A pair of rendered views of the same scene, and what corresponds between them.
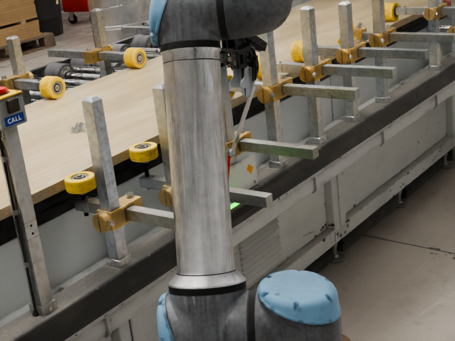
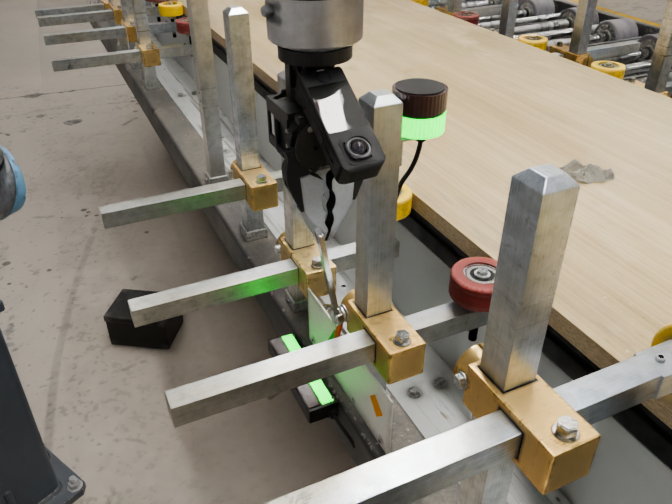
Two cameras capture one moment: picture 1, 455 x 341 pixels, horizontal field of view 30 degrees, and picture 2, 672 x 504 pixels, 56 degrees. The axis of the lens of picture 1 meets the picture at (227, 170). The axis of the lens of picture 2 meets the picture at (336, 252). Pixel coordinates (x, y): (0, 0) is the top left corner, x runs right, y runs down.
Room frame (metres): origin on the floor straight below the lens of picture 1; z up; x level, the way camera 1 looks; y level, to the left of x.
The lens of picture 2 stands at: (2.61, -0.61, 1.37)
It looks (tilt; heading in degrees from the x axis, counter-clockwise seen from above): 33 degrees down; 117
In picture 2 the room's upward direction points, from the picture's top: straight up
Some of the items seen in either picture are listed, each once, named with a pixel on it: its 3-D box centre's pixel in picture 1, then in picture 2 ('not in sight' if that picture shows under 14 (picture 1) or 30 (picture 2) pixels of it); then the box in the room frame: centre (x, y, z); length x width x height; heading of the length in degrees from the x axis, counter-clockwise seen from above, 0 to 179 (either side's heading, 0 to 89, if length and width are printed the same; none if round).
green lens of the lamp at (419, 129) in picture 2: not in sight; (417, 119); (2.39, 0.03, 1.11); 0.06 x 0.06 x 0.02
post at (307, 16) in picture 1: (312, 78); not in sight; (2.75, -0.32, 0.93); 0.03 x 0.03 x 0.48; 52
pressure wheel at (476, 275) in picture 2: not in sight; (477, 305); (2.48, 0.07, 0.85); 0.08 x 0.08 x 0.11
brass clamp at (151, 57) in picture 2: not in sight; (147, 52); (1.20, 0.90, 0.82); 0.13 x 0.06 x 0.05; 142
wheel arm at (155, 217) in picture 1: (140, 215); (224, 193); (1.96, 0.23, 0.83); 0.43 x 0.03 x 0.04; 52
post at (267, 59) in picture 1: (271, 96); (500, 403); (2.56, -0.16, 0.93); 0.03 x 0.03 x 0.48; 52
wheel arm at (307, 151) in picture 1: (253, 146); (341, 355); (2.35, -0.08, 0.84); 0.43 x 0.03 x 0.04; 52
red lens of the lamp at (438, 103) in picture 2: not in sight; (419, 97); (2.39, 0.03, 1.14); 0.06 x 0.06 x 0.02
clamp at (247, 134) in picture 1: (231, 145); (382, 330); (2.38, -0.02, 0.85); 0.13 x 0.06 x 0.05; 142
